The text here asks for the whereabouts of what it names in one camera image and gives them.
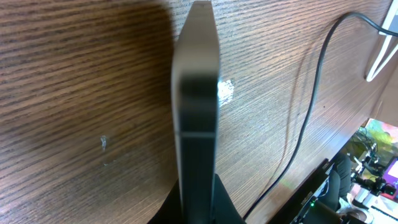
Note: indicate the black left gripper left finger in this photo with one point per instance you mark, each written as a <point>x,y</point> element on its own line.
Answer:
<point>171,211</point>

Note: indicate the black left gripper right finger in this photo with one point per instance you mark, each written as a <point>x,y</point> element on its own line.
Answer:
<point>224,211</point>

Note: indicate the teal screen smartphone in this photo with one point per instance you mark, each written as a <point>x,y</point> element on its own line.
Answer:
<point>195,74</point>

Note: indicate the seated person in background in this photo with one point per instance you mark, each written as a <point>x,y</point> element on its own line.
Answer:
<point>339,182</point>

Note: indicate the background laptop screen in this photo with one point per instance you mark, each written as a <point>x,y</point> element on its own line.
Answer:
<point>391,172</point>

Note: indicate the white power strip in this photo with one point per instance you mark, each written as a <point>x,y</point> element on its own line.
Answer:
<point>390,21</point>

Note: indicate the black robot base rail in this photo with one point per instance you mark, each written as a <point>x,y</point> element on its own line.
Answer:
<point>295,209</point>

